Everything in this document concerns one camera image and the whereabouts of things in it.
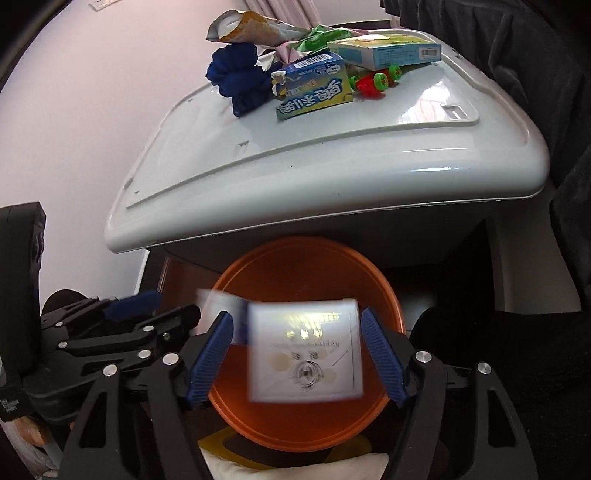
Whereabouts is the white square gift box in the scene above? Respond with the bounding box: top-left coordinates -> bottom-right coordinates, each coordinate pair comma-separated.
247,299 -> 363,404

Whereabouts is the green white tissue box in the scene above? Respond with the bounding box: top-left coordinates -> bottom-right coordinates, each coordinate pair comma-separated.
328,33 -> 442,71

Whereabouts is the blue yellow snack carton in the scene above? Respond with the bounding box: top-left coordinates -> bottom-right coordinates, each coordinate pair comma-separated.
271,51 -> 353,120

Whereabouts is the white wall socket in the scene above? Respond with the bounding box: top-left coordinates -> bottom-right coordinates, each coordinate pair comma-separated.
88,0 -> 119,12

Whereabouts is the red green toy car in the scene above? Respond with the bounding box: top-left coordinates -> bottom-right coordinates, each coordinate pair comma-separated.
349,65 -> 403,98

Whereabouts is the left pink curtain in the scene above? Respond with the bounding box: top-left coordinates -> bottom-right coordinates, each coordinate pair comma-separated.
245,0 -> 322,28

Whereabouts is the person's left hand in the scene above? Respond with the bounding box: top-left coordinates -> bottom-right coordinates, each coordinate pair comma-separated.
1,417 -> 63,479

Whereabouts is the silver yellow snack bag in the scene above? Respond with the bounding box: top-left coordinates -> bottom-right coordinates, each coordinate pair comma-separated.
205,10 -> 310,47

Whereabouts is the dark blue cloth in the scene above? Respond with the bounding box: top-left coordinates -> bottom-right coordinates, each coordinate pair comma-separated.
205,43 -> 283,118

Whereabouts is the orange plastic trash bin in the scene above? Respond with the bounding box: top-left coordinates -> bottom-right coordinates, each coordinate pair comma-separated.
209,237 -> 405,453

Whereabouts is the green pink wet wipes bag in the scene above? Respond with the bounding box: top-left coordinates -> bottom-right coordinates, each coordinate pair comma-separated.
276,25 -> 367,64

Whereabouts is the bed with black skirt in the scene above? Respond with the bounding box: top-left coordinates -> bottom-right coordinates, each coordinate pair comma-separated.
381,1 -> 590,309

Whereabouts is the white plastic storage box lid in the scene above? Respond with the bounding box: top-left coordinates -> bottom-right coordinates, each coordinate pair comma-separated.
104,46 -> 550,253

